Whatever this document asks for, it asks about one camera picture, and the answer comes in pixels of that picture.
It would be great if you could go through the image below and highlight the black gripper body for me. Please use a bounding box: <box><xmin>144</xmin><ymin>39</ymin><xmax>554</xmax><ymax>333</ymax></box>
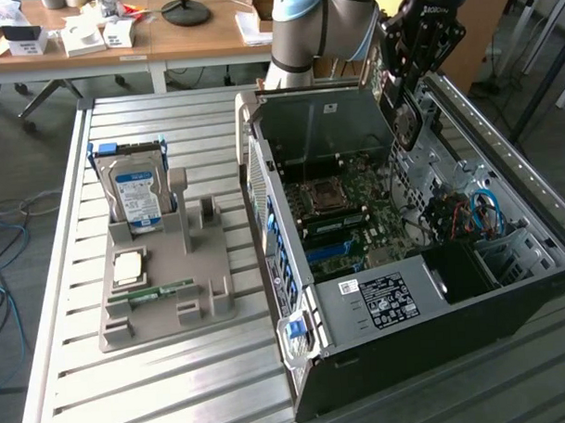
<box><xmin>398</xmin><ymin>0</ymin><xmax>474</xmax><ymax>69</ymax></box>

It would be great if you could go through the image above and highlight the graphics card with metal bracket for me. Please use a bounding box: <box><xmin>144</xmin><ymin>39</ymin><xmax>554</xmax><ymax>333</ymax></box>
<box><xmin>358</xmin><ymin>43</ymin><xmax>426</xmax><ymax>154</ymax></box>

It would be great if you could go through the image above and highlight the wooden cabinet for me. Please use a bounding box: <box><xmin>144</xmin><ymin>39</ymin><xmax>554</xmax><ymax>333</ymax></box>
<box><xmin>377</xmin><ymin>0</ymin><xmax>523</xmax><ymax>97</ymax></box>

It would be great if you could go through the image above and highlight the white paper stack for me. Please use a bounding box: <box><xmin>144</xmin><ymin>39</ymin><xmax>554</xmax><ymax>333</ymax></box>
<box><xmin>235</xmin><ymin>9</ymin><xmax>276</xmax><ymax>48</ymax></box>

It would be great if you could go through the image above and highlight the metal CPU socket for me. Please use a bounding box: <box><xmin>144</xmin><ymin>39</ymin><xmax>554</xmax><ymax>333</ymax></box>
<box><xmin>301</xmin><ymin>177</ymin><xmax>353</xmax><ymax>217</ymax></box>

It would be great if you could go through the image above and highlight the wooden desk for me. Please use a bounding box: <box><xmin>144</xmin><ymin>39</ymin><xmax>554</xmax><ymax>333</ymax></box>
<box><xmin>0</xmin><ymin>0</ymin><xmax>156</xmax><ymax>135</ymax></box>
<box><xmin>147</xmin><ymin>0</ymin><xmax>407</xmax><ymax>95</ymax></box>

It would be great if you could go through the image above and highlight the green motherboard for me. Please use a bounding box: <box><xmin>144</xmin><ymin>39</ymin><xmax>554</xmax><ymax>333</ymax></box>
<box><xmin>280</xmin><ymin>152</ymin><xmax>437</xmax><ymax>286</ymax></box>

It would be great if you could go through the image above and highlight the green RAM stick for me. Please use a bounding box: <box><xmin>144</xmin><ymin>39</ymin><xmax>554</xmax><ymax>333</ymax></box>
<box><xmin>304</xmin><ymin>214</ymin><xmax>364</xmax><ymax>234</ymax></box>
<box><xmin>107</xmin><ymin>277</ymin><xmax>198</xmax><ymax>306</ymax></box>

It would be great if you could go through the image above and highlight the black round lamp base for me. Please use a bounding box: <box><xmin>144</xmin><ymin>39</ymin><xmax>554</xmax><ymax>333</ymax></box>
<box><xmin>160</xmin><ymin>0</ymin><xmax>212</xmax><ymax>28</ymax></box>

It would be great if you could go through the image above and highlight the long PCIe expansion slot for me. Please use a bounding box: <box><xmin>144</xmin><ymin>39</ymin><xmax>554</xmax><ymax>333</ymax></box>
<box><xmin>305</xmin><ymin>240</ymin><xmax>353</xmax><ymax>263</ymax></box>

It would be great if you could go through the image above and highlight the metal disk bay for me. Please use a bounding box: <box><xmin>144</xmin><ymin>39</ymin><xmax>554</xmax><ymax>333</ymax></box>
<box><xmin>472</xmin><ymin>224</ymin><xmax>565</xmax><ymax>289</ymax></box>

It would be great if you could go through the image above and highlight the black plastic shroud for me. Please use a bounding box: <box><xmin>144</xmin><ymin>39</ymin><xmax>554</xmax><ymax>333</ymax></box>
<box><xmin>420</xmin><ymin>239</ymin><xmax>504</xmax><ymax>309</ymax></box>

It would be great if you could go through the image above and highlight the small white box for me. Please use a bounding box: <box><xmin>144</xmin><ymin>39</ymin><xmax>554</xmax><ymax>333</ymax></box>
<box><xmin>101</xmin><ymin>17</ymin><xmax>137</xmax><ymax>50</ymax></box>

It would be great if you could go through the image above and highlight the grey power supply housing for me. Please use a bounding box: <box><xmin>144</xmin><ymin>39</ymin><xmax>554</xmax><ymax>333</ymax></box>
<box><xmin>310</xmin><ymin>253</ymin><xmax>452</xmax><ymax>351</ymax></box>

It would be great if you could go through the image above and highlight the clear plastic bag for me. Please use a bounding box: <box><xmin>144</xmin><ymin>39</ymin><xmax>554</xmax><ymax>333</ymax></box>
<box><xmin>91</xmin><ymin>0</ymin><xmax>119</xmax><ymax>18</ymax></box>

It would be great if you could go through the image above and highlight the hard disk in blue caddy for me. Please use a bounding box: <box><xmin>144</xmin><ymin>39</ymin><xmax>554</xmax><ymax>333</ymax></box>
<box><xmin>85</xmin><ymin>135</ymin><xmax>181</xmax><ymax>237</ymax></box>

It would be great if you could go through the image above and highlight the blue case latch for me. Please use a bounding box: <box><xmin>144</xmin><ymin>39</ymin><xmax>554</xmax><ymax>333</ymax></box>
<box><xmin>285</xmin><ymin>314</ymin><xmax>311</xmax><ymax>341</ymax></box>

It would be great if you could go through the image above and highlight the open white box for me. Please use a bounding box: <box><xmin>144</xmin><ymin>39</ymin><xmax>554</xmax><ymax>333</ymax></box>
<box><xmin>59</xmin><ymin>15</ymin><xmax>109</xmax><ymax>58</ymax></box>

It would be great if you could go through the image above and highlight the grey plastic parts rack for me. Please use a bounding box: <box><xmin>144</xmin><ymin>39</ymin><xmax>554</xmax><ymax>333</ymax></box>
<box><xmin>93</xmin><ymin>164</ymin><xmax>241</xmax><ymax>353</ymax></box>

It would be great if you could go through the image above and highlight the open black PC case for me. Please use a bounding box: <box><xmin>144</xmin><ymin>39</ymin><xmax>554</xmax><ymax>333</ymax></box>
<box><xmin>233</xmin><ymin>64</ymin><xmax>565</xmax><ymax>423</ymax></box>

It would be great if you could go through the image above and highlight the silver CPU chip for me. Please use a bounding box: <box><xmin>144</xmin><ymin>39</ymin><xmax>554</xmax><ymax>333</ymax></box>
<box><xmin>111</xmin><ymin>250</ymin><xmax>148</xmax><ymax>288</ymax></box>

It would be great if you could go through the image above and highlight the white box with black lid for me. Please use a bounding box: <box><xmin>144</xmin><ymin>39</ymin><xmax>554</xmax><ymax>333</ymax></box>
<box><xmin>0</xmin><ymin>24</ymin><xmax>50</xmax><ymax>58</ymax></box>

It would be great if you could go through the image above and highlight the loose paper pile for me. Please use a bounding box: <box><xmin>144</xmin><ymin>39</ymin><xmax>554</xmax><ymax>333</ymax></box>
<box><xmin>0</xmin><ymin>0</ymin><xmax>32</xmax><ymax>29</ymax></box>

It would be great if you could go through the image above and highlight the dark metal partition frame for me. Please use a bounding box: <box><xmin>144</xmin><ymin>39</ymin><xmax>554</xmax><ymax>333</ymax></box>
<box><xmin>505</xmin><ymin>0</ymin><xmax>565</xmax><ymax>144</ymax></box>

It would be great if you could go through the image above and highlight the red data wire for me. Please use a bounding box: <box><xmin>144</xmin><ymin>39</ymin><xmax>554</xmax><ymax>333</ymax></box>
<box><xmin>451</xmin><ymin>193</ymin><xmax>478</xmax><ymax>242</ymax></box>

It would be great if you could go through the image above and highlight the black wire bundle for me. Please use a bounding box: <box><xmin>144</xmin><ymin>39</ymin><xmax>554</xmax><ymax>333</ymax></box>
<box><xmin>423</xmin><ymin>195</ymin><xmax>456</xmax><ymax>243</ymax></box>

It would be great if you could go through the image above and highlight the blue data wire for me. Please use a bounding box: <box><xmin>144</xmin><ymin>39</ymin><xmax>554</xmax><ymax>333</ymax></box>
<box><xmin>469</xmin><ymin>188</ymin><xmax>508</xmax><ymax>237</ymax></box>

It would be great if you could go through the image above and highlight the grey floor cable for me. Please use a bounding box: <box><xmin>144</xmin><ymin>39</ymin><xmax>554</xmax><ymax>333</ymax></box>
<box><xmin>0</xmin><ymin>188</ymin><xmax>64</xmax><ymax>221</ymax></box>

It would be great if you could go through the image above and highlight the blue floor cable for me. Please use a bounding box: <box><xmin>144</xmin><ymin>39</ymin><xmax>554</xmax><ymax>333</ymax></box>
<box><xmin>0</xmin><ymin>209</ymin><xmax>34</xmax><ymax>394</ymax></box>

